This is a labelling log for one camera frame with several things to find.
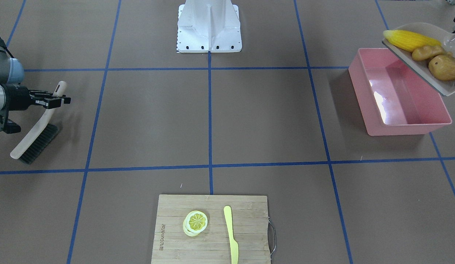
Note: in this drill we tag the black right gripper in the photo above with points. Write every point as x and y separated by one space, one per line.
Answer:
18 99

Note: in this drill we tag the beige plastic dustpan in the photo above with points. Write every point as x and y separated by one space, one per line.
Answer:
447 40

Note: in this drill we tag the beige hand brush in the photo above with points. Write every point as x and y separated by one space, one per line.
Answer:
42 133

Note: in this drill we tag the brown toy potato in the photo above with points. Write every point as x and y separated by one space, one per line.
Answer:
442 67

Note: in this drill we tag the yellow toy corn cob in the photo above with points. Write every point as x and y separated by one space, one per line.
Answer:
409 41

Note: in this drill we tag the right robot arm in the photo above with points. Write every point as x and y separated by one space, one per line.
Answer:
11 69

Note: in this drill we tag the pink plastic bin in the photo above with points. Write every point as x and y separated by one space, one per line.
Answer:
392 98

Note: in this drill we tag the yellow lemon slice toy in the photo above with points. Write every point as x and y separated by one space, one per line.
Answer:
194 223

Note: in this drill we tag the yellow plastic knife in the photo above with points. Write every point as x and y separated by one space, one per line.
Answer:
234 248

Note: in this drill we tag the wooden cutting board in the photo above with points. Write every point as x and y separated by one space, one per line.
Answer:
250 222

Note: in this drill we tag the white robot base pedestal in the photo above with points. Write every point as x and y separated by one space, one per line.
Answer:
208 26

